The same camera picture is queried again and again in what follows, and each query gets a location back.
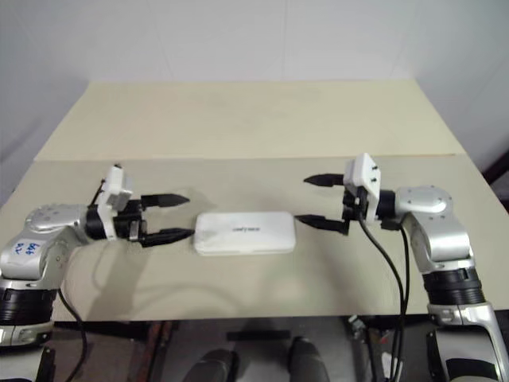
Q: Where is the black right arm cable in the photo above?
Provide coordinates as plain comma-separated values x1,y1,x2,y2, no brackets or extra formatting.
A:
383,221,411,382
359,216,402,382

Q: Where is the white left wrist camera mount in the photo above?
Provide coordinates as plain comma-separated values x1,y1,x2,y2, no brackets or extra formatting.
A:
97,162,134,240

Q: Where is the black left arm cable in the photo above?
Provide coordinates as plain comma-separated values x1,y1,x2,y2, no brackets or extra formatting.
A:
57,178,107,382

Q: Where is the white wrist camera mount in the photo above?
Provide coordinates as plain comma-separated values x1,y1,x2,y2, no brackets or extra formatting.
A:
97,162,134,240
344,153,382,222

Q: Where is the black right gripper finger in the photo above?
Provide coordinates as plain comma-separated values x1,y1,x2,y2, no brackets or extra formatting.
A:
304,173,345,189
296,213,352,236

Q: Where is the small metal table fitting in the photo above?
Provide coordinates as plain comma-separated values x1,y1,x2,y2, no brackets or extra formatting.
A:
348,314,366,339

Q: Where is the white plastic pencil case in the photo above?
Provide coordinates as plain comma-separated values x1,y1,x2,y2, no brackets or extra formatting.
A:
192,210,297,258

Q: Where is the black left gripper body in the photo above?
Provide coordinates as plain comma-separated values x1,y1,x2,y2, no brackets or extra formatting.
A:
113,197,151,244

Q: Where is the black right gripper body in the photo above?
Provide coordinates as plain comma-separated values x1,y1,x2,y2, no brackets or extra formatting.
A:
340,185,370,223

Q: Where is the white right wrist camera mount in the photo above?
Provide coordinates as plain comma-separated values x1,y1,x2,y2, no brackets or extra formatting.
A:
344,153,382,222

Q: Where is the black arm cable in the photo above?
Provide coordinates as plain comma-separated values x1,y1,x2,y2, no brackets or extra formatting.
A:
383,221,411,382
359,216,402,382
57,178,107,382

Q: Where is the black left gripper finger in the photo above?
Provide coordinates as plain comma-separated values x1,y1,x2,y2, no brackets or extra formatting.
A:
141,227,196,249
142,193,191,210

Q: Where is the dark grey rounded shape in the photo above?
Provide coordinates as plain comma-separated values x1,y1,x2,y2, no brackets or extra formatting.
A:
196,349,240,382
289,337,330,382

